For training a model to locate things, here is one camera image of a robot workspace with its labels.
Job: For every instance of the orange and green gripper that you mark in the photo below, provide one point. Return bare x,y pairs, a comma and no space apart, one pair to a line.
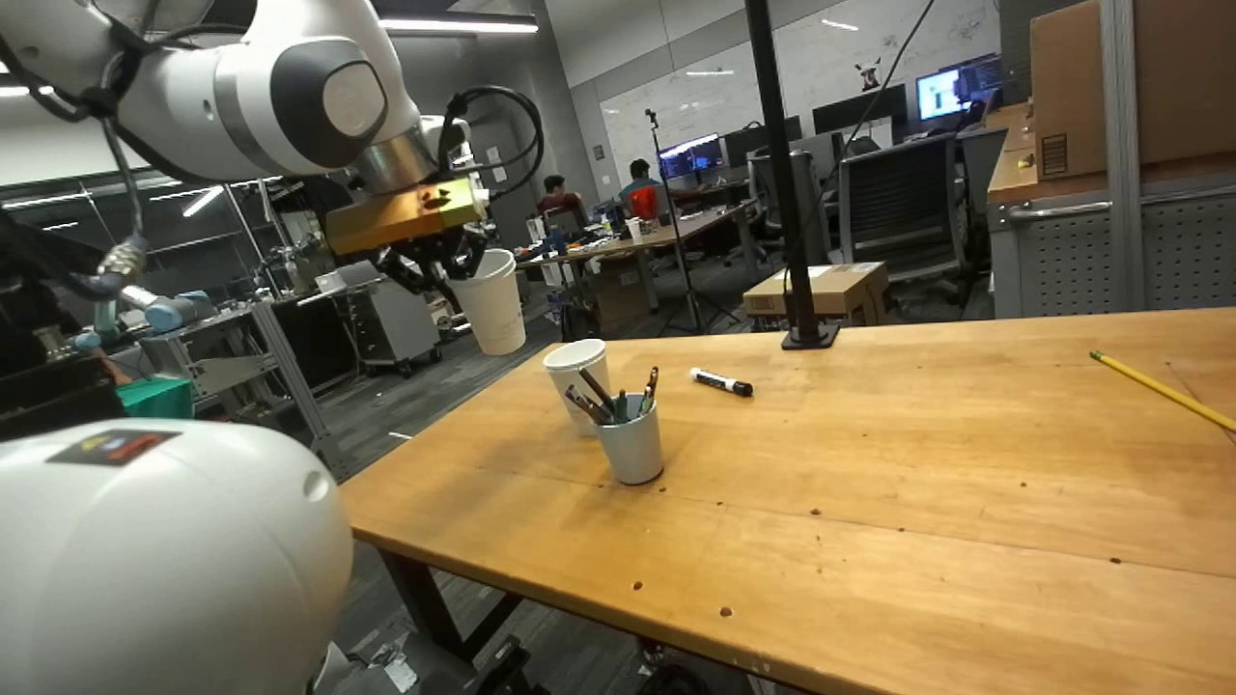
411,217

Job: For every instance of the white foam cup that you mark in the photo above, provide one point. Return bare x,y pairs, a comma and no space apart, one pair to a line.
568,367
493,301

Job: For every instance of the black and white marker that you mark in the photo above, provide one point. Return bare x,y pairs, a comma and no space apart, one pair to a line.
720,385

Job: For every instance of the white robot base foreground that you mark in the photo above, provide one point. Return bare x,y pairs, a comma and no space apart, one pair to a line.
166,557

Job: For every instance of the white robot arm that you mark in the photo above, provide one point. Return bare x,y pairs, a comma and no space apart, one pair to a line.
302,85

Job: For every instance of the white foam cup at edge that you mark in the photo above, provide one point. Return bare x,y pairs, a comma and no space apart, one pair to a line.
568,367

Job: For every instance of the black pens in cup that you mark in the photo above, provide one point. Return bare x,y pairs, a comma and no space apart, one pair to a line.
613,408

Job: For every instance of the white cup holding pens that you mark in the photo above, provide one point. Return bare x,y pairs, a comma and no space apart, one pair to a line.
636,443

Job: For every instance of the teal container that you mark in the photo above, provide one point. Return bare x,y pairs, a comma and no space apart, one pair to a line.
161,395

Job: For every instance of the computer monitor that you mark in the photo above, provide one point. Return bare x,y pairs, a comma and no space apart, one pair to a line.
959,91

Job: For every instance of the yellow pencil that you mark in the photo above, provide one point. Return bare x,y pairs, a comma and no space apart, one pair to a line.
1163,392

